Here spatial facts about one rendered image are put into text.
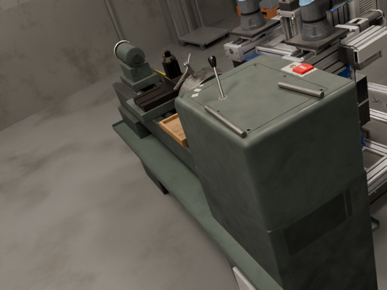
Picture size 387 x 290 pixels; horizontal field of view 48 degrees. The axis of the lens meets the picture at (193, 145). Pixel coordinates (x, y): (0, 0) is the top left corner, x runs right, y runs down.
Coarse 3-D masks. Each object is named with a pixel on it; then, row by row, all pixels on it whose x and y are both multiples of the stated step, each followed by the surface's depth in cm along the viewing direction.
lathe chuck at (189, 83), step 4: (204, 68) 204; (208, 68) 204; (212, 68) 204; (196, 72) 203; (200, 72) 201; (204, 72) 200; (208, 72) 198; (200, 76) 198; (188, 80) 202; (192, 80) 200; (196, 80) 197; (184, 84) 203; (188, 84) 200; (192, 84) 198; (184, 88) 201; (188, 88) 198; (180, 92) 203; (184, 92) 200
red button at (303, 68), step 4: (300, 64) 171; (304, 64) 170; (308, 64) 169; (296, 68) 169; (300, 68) 168; (304, 68) 167; (308, 68) 166; (312, 68) 167; (296, 72) 169; (300, 72) 166; (304, 72) 166
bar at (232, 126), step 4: (204, 108) 163; (208, 108) 160; (212, 108) 160; (208, 112) 160; (212, 112) 158; (216, 112) 156; (216, 116) 155; (220, 116) 153; (220, 120) 152; (224, 120) 150; (228, 120) 149; (228, 124) 147; (232, 124) 146; (232, 128) 145; (236, 128) 143; (240, 128) 142; (236, 132) 143; (240, 132) 140; (244, 132) 140; (244, 136) 141
